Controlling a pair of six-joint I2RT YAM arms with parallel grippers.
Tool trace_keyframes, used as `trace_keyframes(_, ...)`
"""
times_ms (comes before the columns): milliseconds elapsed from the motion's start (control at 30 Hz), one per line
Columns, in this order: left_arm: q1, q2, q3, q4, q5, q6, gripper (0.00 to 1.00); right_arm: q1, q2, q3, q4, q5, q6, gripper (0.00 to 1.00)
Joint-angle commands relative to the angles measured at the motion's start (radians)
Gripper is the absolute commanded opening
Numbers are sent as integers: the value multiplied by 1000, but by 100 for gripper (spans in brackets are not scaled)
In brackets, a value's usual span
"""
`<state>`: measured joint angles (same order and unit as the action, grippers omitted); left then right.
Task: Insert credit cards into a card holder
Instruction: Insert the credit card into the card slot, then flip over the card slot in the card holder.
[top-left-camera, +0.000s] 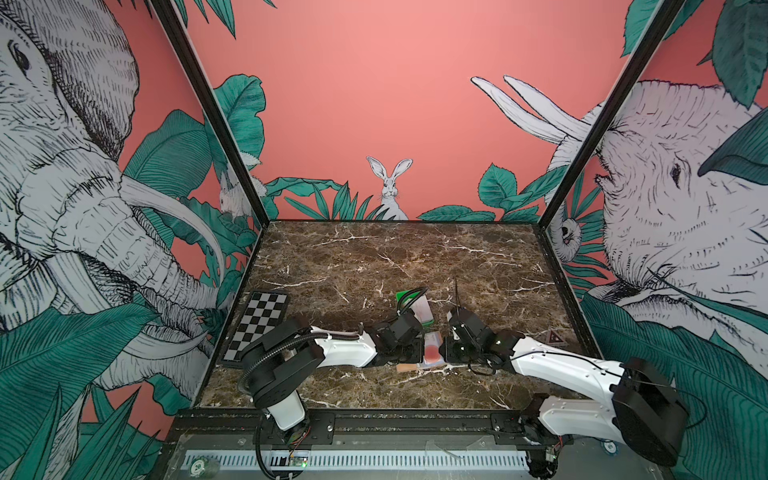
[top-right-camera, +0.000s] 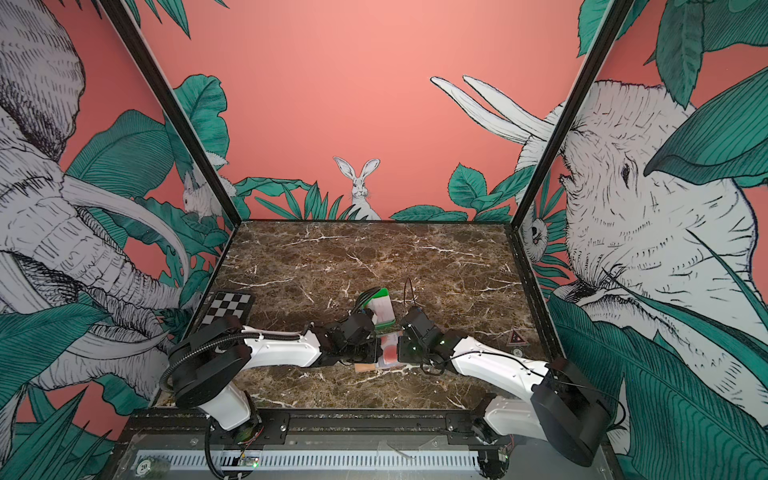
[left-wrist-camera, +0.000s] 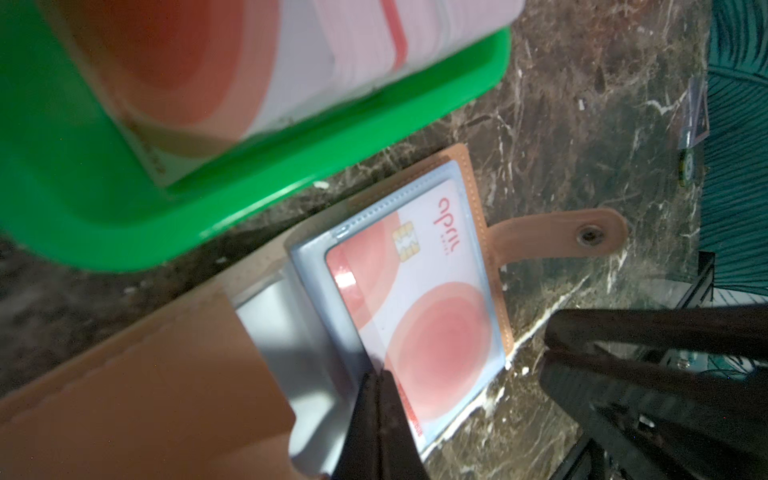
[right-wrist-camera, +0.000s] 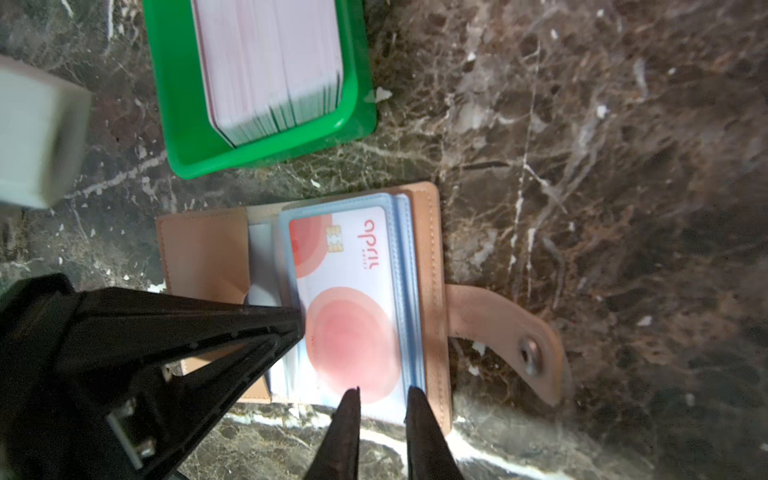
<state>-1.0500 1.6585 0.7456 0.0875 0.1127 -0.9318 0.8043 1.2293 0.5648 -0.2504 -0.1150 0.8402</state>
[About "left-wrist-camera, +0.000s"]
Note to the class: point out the green plastic tray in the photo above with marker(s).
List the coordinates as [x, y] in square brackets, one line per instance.
[73, 192]

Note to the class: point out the black front mounting rail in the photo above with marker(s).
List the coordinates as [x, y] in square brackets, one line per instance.
[606, 367]

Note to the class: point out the pink leather card holder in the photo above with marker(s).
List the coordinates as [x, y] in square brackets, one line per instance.
[255, 374]

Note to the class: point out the white red credit card stack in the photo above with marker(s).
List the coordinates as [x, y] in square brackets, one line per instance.
[186, 81]

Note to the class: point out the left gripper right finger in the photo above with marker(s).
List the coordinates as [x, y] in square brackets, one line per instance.
[399, 458]

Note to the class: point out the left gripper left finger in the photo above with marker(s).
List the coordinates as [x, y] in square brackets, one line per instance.
[359, 458]

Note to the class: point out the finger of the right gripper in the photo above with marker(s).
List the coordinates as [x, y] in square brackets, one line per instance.
[739, 433]

